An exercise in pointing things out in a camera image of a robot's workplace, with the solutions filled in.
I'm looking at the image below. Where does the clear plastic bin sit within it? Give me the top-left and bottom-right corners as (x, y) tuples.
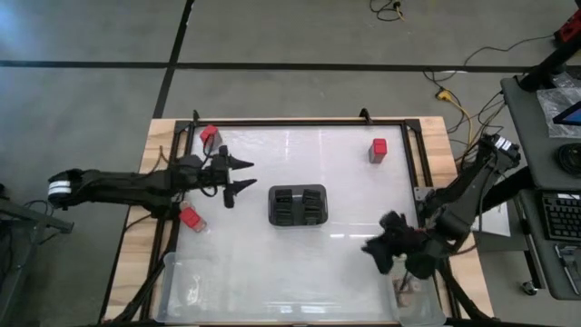
(389, 270), (448, 326)
(156, 252), (217, 324)

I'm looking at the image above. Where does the yellow cable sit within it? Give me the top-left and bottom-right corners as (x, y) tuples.
(435, 88), (476, 160)

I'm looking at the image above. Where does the red device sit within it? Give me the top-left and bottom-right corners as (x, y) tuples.
(557, 8), (581, 45)

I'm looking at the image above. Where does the black keyboard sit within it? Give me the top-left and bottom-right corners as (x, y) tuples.
(542, 193), (581, 242)

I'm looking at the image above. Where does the grey desk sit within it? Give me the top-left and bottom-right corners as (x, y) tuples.
(500, 74), (581, 301)

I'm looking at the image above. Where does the clear plastic bag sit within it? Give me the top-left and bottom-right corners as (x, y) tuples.
(537, 84), (581, 139)

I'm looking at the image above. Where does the blue screen laptop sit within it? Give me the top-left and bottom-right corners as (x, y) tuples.
(552, 99), (581, 126)

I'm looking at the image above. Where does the black floor cable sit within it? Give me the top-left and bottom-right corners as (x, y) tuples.
(369, 0), (406, 23)

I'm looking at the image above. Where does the black coiled cable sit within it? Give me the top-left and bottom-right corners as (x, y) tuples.
(556, 143), (581, 177)

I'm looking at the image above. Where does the white paper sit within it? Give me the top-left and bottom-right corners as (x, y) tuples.
(471, 202), (512, 238)

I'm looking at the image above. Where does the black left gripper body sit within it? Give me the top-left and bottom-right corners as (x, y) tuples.
(206, 144), (236, 209)

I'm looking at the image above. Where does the black post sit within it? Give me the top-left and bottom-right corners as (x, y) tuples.
(518, 38), (581, 92)

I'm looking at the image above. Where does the red patterned spice tin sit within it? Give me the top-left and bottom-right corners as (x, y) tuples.
(368, 138), (389, 164)
(178, 206), (203, 231)
(198, 124), (224, 154)

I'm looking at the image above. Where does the silver tool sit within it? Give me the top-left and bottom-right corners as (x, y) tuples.
(554, 243), (581, 297)

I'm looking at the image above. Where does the grey metal stand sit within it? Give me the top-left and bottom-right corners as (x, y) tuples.
(0, 183), (76, 327)

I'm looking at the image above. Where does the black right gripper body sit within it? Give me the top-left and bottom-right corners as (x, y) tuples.
(379, 211), (432, 255)

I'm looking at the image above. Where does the grey translucent plastic bin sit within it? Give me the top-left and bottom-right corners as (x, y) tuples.
(267, 183), (329, 227)

